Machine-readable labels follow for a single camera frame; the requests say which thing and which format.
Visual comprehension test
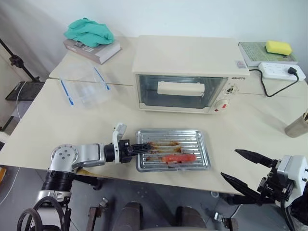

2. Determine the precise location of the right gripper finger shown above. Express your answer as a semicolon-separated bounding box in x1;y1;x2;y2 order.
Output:
234;149;278;168
220;172;263;205

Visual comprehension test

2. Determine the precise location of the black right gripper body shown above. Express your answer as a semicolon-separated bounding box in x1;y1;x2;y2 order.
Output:
257;158;295;205

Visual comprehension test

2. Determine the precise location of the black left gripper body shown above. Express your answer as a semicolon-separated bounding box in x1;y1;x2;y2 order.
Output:
118;139;133;165

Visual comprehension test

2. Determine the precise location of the ribbed metal baking tray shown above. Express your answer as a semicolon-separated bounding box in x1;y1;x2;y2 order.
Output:
135;129;212;173

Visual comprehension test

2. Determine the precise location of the red sausage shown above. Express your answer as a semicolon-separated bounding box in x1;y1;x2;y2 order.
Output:
160;154;198;164

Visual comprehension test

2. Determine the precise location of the cream toaster oven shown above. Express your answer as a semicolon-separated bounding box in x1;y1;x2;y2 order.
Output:
131;35;251;117

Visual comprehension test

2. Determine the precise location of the dark rounded shape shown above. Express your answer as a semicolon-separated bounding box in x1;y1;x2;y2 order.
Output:
119;201;145;231
176;205;208;231

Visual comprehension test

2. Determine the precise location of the cream red timer knob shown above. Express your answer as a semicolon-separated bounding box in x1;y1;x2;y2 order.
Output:
214;98;231;114

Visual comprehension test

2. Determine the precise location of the clear container with blue clips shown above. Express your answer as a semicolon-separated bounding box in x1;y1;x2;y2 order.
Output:
59;63;113;108

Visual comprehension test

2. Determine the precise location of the white power strip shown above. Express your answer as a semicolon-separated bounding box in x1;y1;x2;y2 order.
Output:
257;62;307;81

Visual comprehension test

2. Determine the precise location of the thick grey book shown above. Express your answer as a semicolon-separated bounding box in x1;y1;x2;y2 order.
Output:
63;38;122;65

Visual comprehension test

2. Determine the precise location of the green cover book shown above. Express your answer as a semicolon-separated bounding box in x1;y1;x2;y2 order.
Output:
238;41;300;67

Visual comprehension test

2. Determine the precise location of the yellow sponge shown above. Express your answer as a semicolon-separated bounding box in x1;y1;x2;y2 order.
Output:
265;40;293;56

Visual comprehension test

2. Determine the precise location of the green cloth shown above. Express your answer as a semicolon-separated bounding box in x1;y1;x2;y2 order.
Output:
64;17;116;48

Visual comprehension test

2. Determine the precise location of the black stand pole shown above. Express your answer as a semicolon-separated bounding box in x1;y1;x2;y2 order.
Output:
0;38;41;82

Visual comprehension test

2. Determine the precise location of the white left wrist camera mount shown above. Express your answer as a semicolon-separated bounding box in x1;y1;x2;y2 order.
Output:
111;123;128;166

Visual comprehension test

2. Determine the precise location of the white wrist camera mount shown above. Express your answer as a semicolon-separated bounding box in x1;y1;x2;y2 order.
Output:
111;123;128;166
276;155;308;201

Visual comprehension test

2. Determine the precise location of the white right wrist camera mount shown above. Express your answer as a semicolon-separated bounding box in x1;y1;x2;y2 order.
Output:
276;155;308;201

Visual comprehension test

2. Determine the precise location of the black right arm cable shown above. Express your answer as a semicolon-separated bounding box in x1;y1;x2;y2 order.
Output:
280;199;293;231

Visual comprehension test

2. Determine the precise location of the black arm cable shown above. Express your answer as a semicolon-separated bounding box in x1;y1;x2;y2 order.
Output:
280;199;293;231
18;195;71;231

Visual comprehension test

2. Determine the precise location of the cream oven door handle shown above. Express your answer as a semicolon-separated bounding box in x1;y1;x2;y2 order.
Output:
157;81;205;97

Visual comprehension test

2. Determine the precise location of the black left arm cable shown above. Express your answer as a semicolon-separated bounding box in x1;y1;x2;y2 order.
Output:
18;195;71;231

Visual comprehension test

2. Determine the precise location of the black power cord with plug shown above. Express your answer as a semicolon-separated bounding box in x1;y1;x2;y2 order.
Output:
249;67;305;98

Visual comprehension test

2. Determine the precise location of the thin white cable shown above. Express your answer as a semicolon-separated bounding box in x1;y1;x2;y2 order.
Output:
0;81;26;205

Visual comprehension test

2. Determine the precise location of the black stand base plate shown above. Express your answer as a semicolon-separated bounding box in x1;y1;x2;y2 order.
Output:
5;81;45;102

